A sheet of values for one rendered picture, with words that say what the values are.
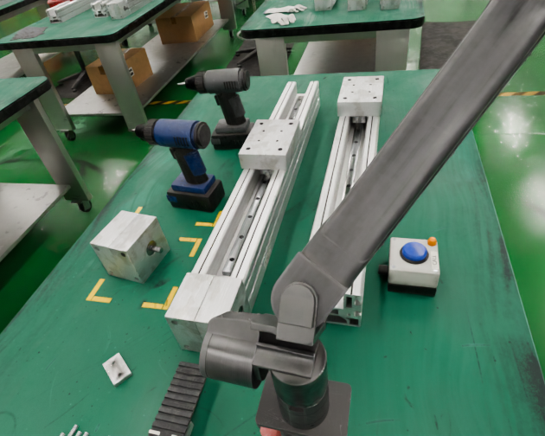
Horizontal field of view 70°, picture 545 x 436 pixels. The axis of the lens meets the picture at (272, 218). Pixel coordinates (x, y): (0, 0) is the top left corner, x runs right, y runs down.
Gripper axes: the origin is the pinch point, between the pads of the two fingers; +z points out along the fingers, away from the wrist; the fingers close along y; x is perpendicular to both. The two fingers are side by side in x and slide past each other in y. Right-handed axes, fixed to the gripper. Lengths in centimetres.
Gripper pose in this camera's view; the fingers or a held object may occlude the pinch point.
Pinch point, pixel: (308, 433)
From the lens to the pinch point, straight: 58.2
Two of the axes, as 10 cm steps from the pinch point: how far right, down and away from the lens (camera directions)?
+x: -2.4, 6.6, -7.1
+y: -9.6, -0.8, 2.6
